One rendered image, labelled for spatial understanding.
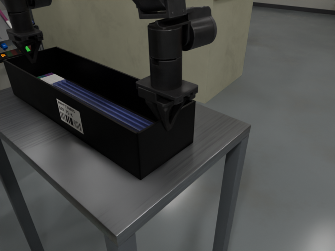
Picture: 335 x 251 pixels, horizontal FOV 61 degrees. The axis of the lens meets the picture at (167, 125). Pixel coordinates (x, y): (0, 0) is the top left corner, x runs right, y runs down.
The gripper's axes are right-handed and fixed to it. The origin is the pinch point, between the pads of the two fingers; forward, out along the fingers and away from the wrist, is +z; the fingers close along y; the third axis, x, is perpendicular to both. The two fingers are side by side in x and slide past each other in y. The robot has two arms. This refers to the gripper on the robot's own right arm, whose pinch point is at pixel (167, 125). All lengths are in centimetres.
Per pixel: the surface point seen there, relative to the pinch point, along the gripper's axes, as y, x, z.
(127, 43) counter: 178, -142, 51
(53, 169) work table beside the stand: 15.9, 18.3, 8.4
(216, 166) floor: 37, -86, 90
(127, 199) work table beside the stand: -1.8, 13.5, 8.8
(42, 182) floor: 107, -6, 88
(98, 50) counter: 221, -137, 65
